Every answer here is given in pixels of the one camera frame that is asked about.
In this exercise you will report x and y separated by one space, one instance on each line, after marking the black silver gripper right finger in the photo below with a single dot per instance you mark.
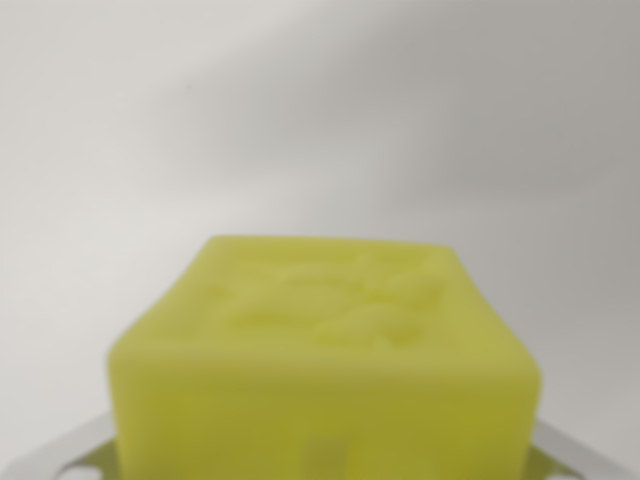
575 457

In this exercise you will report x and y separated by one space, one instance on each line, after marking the black silver gripper left finger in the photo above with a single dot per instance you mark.
80 450

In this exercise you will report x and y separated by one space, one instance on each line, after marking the yellow cube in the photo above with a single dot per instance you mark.
325 375

